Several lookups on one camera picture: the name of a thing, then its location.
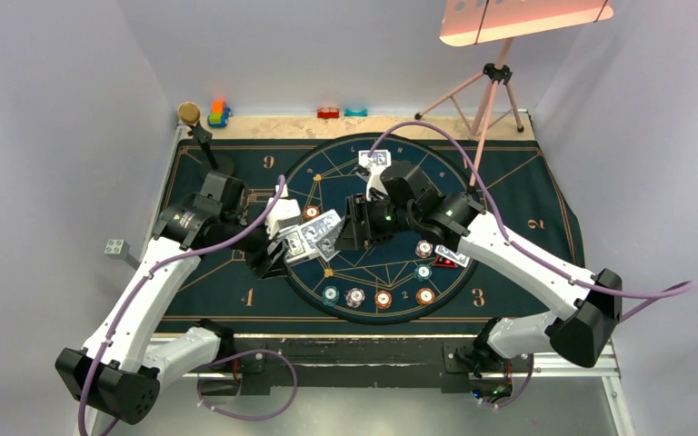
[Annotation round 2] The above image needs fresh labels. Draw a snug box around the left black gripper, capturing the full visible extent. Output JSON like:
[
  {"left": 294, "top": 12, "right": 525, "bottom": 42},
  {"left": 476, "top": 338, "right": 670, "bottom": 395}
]
[{"left": 219, "top": 207, "right": 292, "bottom": 278}]

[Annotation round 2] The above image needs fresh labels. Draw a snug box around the pink white poker chip stack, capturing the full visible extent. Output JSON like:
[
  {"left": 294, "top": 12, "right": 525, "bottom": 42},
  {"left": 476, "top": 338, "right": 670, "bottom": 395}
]
[{"left": 345, "top": 288, "right": 365, "bottom": 309}]

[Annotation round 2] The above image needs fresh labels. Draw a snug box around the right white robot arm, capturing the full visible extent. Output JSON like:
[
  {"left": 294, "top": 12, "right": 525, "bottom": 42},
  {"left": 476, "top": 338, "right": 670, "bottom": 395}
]
[{"left": 336, "top": 155, "right": 622, "bottom": 373}]

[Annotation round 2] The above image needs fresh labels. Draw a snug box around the orange red poker chip stack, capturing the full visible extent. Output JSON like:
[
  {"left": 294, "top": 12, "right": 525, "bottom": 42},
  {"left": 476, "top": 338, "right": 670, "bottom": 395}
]
[{"left": 374, "top": 291, "right": 393, "bottom": 310}]

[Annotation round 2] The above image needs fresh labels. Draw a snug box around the pink tripod lamp stand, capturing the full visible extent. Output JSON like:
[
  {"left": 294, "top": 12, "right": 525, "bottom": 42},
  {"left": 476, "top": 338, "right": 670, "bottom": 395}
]
[{"left": 414, "top": 0, "right": 615, "bottom": 188}]

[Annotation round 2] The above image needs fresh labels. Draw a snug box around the teal toy block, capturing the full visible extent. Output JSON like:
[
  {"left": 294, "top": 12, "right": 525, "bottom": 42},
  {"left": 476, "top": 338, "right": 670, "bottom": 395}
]
[{"left": 344, "top": 106, "right": 368, "bottom": 117}]

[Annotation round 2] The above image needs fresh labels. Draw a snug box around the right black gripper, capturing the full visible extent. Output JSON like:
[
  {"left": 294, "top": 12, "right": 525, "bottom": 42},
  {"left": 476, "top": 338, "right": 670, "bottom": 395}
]
[{"left": 335, "top": 191, "right": 419, "bottom": 250}]

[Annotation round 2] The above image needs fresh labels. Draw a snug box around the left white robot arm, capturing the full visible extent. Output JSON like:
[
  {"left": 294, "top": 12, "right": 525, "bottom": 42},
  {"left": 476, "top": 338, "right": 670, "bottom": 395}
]
[{"left": 55, "top": 171, "right": 287, "bottom": 435}]

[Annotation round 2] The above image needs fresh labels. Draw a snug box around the red triangular button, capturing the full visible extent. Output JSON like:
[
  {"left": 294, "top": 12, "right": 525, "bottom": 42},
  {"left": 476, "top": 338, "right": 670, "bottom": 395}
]
[{"left": 434, "top": 257, "right": 456, "bottom": 268}]

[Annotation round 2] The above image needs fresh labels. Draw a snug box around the gold round knob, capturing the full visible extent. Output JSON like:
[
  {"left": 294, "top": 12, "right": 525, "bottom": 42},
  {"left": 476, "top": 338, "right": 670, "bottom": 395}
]
[{"left": 176, "top": 102, "right": 201, "bottom": 125}]

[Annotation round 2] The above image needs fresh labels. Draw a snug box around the red toy block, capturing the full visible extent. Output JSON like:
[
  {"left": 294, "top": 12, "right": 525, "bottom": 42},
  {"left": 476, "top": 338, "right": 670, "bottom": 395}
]
[{"left": 316, "top": 106, "right": 341, "bottom": 119}]

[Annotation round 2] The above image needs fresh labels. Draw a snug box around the green poker chip stack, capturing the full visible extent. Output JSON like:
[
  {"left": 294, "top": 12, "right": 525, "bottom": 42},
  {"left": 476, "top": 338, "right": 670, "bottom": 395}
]
[{"left": 321, "top": 285, "right": 340, "bottom": 307}]

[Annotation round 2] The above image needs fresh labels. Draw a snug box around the colourful toy block stack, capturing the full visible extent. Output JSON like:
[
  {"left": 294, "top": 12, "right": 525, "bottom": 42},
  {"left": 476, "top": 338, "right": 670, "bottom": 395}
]
[{"left": 207, "top": 100, "right": 231, "bottom": 128}]

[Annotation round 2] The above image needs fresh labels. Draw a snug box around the blue playing card deck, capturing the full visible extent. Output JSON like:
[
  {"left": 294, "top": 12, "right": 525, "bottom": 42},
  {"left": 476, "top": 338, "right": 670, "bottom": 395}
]
[{"left": 283, "top": 227, "right": 322, "bottom": 265}]

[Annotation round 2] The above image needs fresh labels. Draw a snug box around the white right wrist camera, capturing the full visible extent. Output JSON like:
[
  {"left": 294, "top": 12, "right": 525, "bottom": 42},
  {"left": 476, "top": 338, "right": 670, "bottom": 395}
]
[{"left": 354, "top": 165, "right": 388, "bottom": 201}]

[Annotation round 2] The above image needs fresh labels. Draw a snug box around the grey lego brick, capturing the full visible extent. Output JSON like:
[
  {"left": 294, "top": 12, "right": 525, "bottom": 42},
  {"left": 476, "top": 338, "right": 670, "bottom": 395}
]
[{"left": 104, "top": 239, "right": 128, "bottom": 257}]

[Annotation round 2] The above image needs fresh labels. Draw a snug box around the round blue poker mat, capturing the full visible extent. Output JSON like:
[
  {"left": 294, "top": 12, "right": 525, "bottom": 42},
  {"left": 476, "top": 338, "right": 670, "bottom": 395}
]
[{"left": 269, "top": 134, "right": 488, "bottom": 325}]

